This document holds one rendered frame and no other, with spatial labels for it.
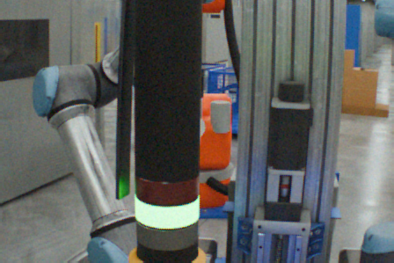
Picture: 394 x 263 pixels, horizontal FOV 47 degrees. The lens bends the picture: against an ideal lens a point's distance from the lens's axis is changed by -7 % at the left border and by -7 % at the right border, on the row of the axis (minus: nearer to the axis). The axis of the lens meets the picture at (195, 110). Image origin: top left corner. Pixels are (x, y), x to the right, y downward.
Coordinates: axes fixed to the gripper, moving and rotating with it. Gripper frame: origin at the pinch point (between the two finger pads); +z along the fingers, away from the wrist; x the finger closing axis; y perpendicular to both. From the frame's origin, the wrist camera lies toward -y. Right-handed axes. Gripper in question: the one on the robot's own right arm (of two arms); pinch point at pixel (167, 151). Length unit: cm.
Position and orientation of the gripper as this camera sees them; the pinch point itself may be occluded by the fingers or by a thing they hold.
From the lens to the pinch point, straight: 83.0
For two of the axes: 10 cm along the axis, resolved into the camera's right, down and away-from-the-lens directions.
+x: -9.2, -0.9, 3.8
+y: 3.9, -1.7, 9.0
